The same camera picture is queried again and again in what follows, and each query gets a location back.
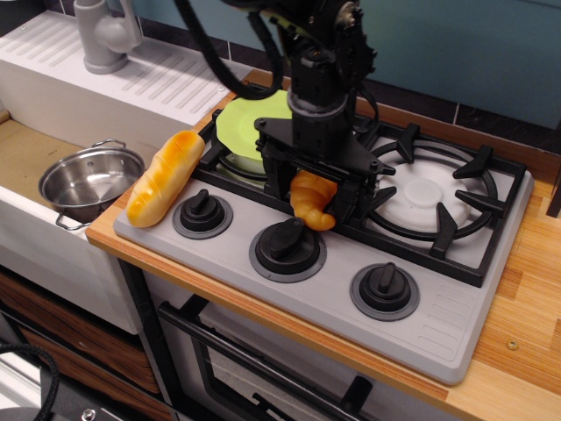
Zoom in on black stove knob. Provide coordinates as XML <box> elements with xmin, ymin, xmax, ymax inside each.
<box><xmin>249</xmin><ymin>218</ymin><xmax>327</xmax><ymax>283</ymax></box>
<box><xmin>350</xmin><ymin>262</ymin><xmax>420</xmax><ymax>322</ymax></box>
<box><xmin>173</xmin><ymin>189</ymin><xmax>233</xmax><ymax>240</ymax></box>

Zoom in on black left stove knob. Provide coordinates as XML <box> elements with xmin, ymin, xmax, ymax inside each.
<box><xmin>173</xmin><ymin>189</ymin><xmax>233</xmax><ymax>240</ymax></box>

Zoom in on black burner grate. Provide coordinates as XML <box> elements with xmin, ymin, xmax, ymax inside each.
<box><xmin>320</xmin><ymin>125</ymin><xmax>534</xmax><ymax>289</ymax></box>
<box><xmin>195</xmin><ymin>109</ymin><xmax>335</xmax><ymax>217</ymax></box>

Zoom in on wooden drawer fronts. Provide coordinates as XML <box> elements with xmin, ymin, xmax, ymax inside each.
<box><xmin>1</xmin><ymin>268</ymin><xmax>172</xmax><ymax>420</ymax></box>

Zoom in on black middle stove knob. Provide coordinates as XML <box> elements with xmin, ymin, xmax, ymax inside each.
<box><xmin>249</xmin><ymin>218</ymin><xmax>327</xmax><ymax>283</ymax></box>

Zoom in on white burner cap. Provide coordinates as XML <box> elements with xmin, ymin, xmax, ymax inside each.
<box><xmin>221</xmin><ymin>152</ymin><xmax>266</xmax><ymax>182</ymax></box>
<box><xmin>376</xmin><ymin>150</ymin><xmax>471</xmax><ymax>232</ymax></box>

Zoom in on white right burner cap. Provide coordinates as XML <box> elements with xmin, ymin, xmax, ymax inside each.
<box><xmin>376</xmin><ymin>150</ymin><xmax>471</xmax><ymax>232</ymax></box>

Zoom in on toy oven door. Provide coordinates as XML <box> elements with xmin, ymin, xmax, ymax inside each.
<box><xmin>151</xmin><ymin>291</ymin><xmax>450</xmax><ymax>420</ymax></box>

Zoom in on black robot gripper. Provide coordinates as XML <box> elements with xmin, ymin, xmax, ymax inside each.
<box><xmin>254</xmin><ymin>111</ymin><xmax>395</xmax><ymax>225</ymax></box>

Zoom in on toy bread loaf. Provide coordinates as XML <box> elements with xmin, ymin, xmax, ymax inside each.
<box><xmin>125</xmin><ymin>131</ymin><xmax>205</xmax><ymax>228</ymax></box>

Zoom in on orange toy croissant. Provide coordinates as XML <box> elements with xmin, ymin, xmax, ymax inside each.
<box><xmin>290</xmin><ymin>170</ymin><xmax>337</xmax><ymax>232</ymax></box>

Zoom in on grey toy stove top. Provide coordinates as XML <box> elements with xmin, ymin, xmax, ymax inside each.
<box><xmin>112</xmin><ymin>111</ymin><xmax>535</xmax><ymax>387</ymax></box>

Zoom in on black braided cable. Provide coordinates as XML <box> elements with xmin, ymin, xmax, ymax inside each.
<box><xmin>0</xmin><ymin>341</ymin><xmax>60</xmax><ymax>421</ymax></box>

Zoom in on black left burner grate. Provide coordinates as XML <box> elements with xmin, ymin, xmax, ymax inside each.
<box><xmin>195</xmin><ymin>109</ymin><xmax>335</xmax><ymax>217</ymax></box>

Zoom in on white left burner cap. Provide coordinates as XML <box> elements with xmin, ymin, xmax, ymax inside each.
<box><xmin>221</xmin><ymin>152</ymin><xmax>266</xmax><ymax>182</ymax></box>

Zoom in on small steel pot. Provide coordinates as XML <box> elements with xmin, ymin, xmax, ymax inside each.
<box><xmin>38</xmin><ymin>139</ymin><xmax>145</xmax><ymax>231</ymax></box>

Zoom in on light green plastic plate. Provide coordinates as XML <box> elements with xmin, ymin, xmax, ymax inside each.
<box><xmin>216</xmin><ymin>90</ymin><xmax>292</xmax><ymax>161</ymax></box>

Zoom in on white toy sink unit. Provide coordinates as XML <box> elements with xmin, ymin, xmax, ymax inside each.
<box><xmin>1</xmin><ymin>11</ymin><xmax>228</xmax><ymax>334</ymax></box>

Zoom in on grey toy faucet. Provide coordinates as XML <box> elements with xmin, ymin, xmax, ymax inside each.
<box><xmin>74</xmin><ymin>0</ymin><xmax>142</xmax><ymax>75</ymax></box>

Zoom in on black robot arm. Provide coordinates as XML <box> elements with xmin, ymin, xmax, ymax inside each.
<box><xmin>175</xmin><ymin>1</ymin><xmax>391</xmax><ymax>224</ymax></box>

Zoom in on black right burner grate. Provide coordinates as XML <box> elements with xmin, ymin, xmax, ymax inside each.
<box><xmin>320</xmin><ymin>125</ymin><xmax>534</xmax><ymax>289</ymax></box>

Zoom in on black right stove knob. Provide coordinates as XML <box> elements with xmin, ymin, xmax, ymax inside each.
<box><xmin>350</xmin><ymin>262</ymin><xmax>420</xmax><ymax>322</ymax></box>

